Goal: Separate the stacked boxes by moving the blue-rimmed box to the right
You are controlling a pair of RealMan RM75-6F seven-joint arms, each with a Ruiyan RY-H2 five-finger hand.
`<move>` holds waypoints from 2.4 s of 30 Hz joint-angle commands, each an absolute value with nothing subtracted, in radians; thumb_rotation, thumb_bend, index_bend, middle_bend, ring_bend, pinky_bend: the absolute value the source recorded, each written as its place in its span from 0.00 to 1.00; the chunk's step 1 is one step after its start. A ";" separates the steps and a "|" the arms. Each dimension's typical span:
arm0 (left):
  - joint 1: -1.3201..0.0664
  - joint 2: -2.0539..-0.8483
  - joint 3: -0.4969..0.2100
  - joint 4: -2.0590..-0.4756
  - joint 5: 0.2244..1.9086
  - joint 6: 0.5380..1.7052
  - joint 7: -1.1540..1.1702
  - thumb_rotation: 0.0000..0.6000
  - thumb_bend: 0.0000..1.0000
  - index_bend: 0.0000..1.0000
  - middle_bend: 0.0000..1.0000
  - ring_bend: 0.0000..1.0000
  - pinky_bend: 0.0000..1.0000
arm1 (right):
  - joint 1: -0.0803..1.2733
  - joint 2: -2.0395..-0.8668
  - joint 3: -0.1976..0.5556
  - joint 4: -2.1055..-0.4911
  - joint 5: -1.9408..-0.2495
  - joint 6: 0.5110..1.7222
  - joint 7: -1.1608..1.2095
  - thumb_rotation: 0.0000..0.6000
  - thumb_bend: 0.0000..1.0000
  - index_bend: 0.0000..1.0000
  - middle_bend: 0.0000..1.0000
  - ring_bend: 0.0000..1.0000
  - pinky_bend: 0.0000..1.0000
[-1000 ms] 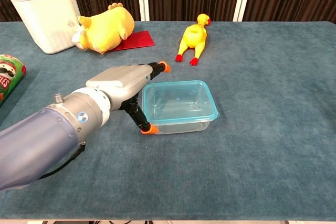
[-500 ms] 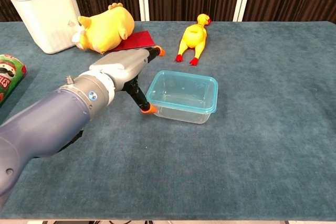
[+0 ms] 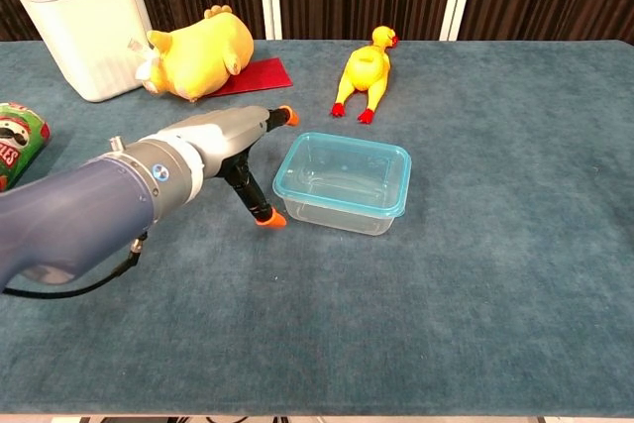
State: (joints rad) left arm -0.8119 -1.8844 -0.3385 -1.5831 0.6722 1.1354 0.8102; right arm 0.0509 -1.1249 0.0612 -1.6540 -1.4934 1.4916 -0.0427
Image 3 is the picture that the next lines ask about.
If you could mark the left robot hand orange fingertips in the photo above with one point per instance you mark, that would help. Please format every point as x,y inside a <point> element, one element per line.
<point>223,136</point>

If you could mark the blue translucent lid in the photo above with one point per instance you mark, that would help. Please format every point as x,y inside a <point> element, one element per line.
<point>342,170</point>

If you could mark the clear plastic container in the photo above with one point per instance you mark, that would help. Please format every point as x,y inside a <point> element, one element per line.
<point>347,220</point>

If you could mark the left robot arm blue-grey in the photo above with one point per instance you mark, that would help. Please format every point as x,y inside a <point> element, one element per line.
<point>74,215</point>

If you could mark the red flat card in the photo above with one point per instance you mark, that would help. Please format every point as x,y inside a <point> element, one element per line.
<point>262,76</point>

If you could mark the yellow plush pig toy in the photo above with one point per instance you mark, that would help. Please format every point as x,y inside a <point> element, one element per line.
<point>203,56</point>

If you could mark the yellow rubber chicken toy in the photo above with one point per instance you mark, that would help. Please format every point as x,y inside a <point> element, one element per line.
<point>367,71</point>

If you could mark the white square bin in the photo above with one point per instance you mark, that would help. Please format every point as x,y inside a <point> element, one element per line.
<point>84,36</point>

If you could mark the green Pringles can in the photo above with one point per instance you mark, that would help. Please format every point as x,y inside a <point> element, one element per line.
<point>20,145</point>

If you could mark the teal table cloth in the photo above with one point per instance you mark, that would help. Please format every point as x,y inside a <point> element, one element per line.
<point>347,319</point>

